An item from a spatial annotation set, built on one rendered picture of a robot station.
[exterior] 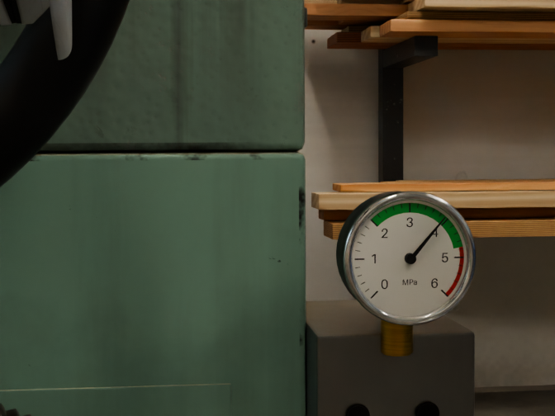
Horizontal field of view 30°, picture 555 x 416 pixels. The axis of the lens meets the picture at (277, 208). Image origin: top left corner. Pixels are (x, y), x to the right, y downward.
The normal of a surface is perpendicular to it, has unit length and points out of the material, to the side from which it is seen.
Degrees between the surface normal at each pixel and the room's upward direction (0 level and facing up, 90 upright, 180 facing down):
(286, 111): 90
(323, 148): 90
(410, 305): 90
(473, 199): 89
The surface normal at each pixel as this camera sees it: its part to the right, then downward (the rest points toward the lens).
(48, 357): 0.11, 0.05
